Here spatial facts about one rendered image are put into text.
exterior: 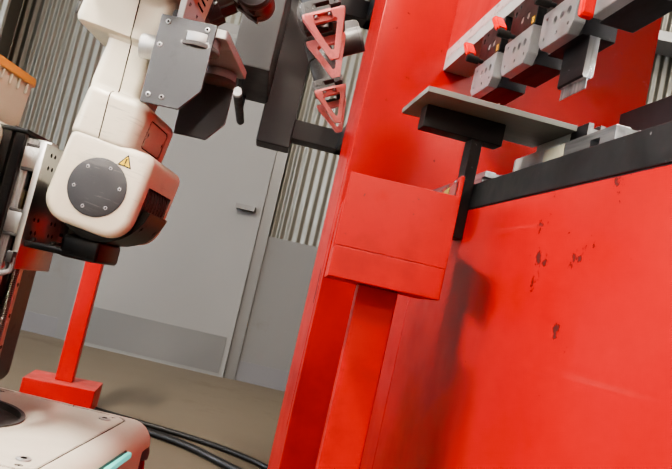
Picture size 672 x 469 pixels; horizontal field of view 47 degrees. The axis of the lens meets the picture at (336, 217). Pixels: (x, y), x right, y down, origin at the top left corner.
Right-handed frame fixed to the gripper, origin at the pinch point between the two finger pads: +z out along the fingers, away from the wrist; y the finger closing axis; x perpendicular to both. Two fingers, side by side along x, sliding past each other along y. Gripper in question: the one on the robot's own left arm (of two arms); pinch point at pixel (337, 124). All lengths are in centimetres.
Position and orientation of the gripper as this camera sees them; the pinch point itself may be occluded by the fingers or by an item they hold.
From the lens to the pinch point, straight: 167.5
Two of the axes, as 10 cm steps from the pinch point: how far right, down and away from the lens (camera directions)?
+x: -9.7, 2.4, -0.1
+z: 2.4, 9.6, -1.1
